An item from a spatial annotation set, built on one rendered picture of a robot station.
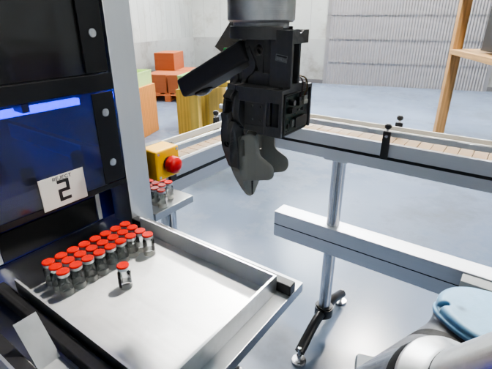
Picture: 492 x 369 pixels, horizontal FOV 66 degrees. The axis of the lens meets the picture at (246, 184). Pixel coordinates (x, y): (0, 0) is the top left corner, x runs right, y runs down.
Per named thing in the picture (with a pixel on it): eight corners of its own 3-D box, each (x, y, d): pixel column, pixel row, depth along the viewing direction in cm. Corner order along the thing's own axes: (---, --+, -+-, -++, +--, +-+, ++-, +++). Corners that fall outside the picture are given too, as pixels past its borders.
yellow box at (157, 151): (138, 175, 90) (134, 146, 87) (159, 166, 95) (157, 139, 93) (159, 182, 86) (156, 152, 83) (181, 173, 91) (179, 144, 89)
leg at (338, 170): (309, 317, 169) (323, 156, 138) (318, 306, 175) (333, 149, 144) (328, 326, 164) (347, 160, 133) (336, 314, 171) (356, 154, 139)
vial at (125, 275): (116, 288, 64) (113, 266, 63) (127, 281, 66) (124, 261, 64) (124, 293, 63) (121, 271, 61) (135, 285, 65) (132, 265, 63)
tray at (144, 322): (19, 296, 63) (14, 279, 61) (143, 230, 82) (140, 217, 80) (159, 411, 44) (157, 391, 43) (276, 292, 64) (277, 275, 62)
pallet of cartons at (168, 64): (170, 88, 760) (167, 50, 730) (215, 91, 732) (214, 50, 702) (135, 100, 649) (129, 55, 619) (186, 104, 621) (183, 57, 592)
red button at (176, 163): (160, 173, 87) (159, 157, 86) (173, 168, 90) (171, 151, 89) (172, 176, 85) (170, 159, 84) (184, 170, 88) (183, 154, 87)
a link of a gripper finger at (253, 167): (266, 212, 47) (269, 140, 43) (229, 200, 50) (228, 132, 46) (280, 203, 49) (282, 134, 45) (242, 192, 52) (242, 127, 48)
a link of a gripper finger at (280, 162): (280, 203, 49) (282, 134, 45) (242, 192, 52) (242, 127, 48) (291, 195, 51) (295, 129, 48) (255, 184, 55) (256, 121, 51)
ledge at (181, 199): (118, 206, 97) (117, 199, 96) (157, 189, 107) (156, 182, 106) (156, 221, 90) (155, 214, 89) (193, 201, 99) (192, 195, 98)
